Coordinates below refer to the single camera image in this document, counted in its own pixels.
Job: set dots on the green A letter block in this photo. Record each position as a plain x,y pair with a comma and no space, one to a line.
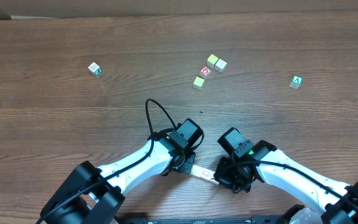
296,82

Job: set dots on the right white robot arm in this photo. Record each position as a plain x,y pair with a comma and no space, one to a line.
323,200

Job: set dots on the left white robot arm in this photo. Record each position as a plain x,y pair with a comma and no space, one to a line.
94,194

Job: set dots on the red top block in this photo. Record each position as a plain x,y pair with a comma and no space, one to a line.
205,72

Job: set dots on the yellow top block lower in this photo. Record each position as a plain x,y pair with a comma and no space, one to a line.
198,83

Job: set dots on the red edged frog block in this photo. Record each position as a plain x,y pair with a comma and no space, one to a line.
196,171

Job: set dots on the yellow G letter block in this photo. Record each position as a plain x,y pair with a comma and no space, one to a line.
202,173

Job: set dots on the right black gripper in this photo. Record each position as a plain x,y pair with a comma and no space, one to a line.
224,177

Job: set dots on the plain top wooden block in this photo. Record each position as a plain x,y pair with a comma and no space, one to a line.
220,65

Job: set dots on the hammer picture wooden block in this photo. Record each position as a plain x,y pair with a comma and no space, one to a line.
214,181

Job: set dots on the animal picture wooden block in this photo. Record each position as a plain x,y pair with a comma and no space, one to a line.
209,175

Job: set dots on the green sided wooden block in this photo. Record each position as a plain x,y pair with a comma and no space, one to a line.
95,69

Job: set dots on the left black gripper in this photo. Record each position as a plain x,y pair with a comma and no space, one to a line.
188,165

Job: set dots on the yellow top block upper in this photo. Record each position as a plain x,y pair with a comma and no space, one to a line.
212,60

